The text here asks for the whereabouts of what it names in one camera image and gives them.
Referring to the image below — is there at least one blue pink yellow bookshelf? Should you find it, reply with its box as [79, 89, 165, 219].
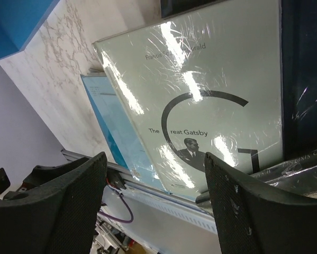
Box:
[0, 0, 58, 60]

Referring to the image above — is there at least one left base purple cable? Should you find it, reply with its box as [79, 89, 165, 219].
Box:
[98, 185, 134, 224]

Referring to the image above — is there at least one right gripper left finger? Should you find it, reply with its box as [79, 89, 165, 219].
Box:
[0, 152, 107, 253]

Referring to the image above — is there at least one navy blue book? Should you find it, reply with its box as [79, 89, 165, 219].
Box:
[160, 0, 317, 159]

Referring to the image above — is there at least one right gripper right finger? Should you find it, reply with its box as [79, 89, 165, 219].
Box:
[205, 152, 317, 253]

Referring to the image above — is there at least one light blue book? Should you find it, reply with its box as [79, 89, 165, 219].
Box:
[80, 73, 196, 202]

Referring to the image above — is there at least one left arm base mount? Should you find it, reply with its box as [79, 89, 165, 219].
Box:
[106, 169, 126, 190]

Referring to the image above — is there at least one pale grey Gatsby book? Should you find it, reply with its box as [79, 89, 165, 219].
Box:
[93, 1, 283, 198]

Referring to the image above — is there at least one aluminium rail frame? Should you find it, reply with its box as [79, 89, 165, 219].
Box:
[61, 149, 214, 210]

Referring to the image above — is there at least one blue slotted cable duct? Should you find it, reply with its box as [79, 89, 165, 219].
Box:
[122, 190, 218, 234]

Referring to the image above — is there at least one black Moon and Sixpence book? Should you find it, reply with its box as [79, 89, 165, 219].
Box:
[251, 149, 317, 199]

